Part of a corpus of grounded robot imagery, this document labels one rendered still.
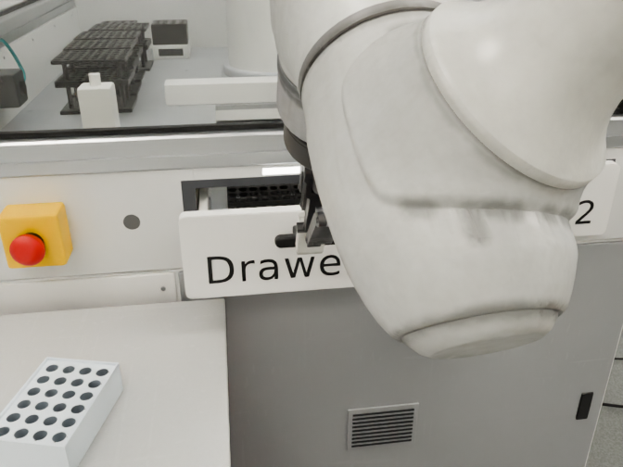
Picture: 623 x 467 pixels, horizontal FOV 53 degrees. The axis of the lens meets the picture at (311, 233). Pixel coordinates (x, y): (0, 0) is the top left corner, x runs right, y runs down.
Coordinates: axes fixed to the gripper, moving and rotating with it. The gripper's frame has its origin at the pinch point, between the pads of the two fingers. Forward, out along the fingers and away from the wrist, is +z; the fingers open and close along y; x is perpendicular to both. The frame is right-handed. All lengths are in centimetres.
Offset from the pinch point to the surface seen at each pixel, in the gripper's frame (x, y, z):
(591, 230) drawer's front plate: -43.5, 6.9, 17.3
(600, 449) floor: -83, -13, 104
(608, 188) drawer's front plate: -44.8, 10.6, 11.9
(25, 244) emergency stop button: 32.8, 6.0, 9.2
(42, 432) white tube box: 27.6, -17.2, 4.6
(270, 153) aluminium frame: 2.9, 16.0, 7.0
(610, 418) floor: -92, -5, 110
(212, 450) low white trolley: 11.7, -20.3, 6.4
